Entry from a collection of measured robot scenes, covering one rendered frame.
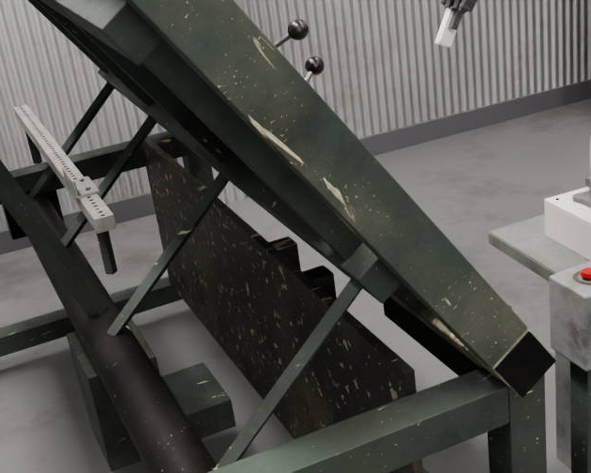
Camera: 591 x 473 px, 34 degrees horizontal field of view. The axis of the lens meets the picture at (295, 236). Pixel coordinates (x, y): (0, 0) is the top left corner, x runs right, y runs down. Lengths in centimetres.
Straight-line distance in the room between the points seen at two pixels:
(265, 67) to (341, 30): 381
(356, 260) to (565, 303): 50
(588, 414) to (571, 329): 22
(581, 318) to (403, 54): 361
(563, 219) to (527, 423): 71
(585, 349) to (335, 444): 57
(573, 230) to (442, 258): 86
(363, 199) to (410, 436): 52
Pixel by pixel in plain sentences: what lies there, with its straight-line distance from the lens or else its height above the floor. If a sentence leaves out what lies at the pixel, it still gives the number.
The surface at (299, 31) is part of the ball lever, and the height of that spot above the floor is 153.
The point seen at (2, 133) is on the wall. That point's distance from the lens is 492.
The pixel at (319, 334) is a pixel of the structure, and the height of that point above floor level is 98.
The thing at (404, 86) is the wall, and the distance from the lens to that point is 552.
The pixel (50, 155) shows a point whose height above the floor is 102.
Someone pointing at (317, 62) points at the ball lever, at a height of 144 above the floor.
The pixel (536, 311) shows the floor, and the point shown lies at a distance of 381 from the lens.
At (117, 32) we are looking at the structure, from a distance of 146.
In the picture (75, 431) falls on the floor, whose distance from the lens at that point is 350.
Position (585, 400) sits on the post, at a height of 65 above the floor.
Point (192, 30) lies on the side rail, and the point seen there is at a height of 162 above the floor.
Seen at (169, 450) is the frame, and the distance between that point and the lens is 204.
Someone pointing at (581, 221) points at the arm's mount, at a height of 85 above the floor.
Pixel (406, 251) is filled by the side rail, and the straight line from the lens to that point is 170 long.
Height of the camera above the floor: 190
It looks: 24 degrees down
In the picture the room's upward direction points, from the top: 8 degrees counter-clockwise
